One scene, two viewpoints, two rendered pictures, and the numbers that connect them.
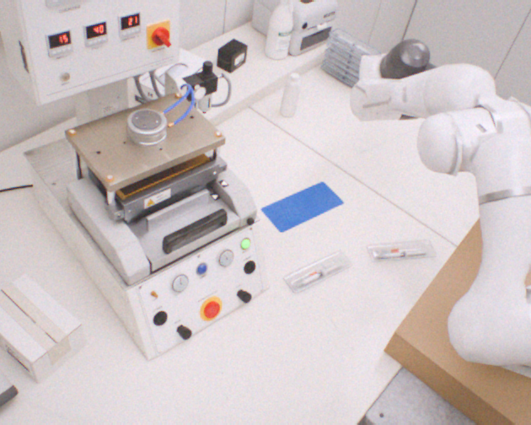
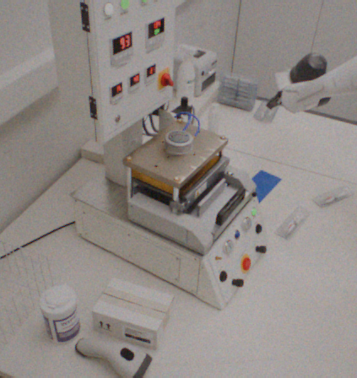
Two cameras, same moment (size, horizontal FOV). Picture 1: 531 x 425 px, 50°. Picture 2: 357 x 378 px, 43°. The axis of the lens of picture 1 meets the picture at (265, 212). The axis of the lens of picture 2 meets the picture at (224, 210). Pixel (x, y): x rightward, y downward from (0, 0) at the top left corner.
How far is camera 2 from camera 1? 52 cm
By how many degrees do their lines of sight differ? 15
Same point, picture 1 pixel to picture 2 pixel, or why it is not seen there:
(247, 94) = not seen: hidden behind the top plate
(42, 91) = (105, 132)
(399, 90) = (330, 79)
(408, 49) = (313, 58)
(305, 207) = (260, 188)
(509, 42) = not seen: hidden behind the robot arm
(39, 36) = (105, 89)
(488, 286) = not seen: outside the picture
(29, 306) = (130, 296)
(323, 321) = (313, 251)
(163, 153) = (197, 157)
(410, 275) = (346, 209)
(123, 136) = (164, 153)
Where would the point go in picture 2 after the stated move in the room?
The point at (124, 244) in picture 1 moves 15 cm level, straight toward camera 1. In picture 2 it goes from (194, 225) to (226, 262)
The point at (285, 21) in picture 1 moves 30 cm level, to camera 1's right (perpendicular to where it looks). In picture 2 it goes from (191, 72) to (253, 72)
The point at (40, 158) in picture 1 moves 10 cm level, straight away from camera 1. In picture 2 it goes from (84, 194) to (67, 178)
